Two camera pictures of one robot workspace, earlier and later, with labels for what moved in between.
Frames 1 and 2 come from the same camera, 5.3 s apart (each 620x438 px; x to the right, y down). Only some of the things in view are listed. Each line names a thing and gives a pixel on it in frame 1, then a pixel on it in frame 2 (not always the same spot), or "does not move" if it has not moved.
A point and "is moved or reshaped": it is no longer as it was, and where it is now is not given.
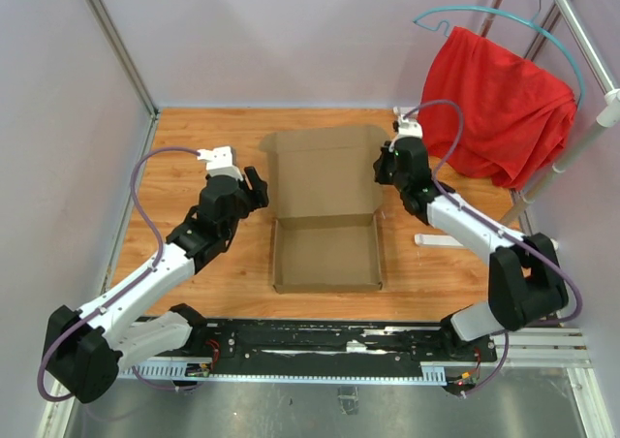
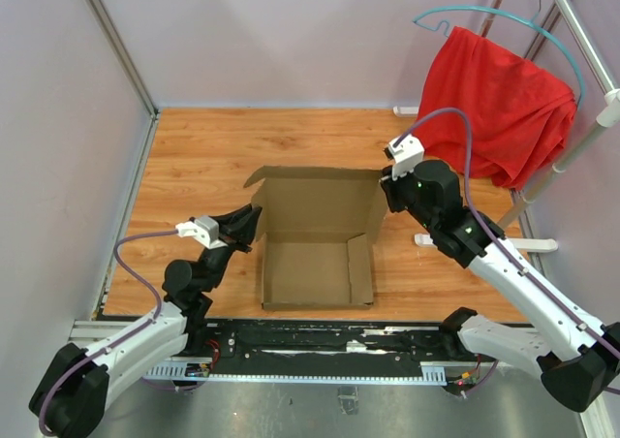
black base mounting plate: (336, 341) does not move
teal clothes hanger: (433, 19) does not move
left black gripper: (257, 197) → (237, 228)
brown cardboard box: (328, 188) is moved or reshaped
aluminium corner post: (115, 40) does not move
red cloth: (487, 109) does not move
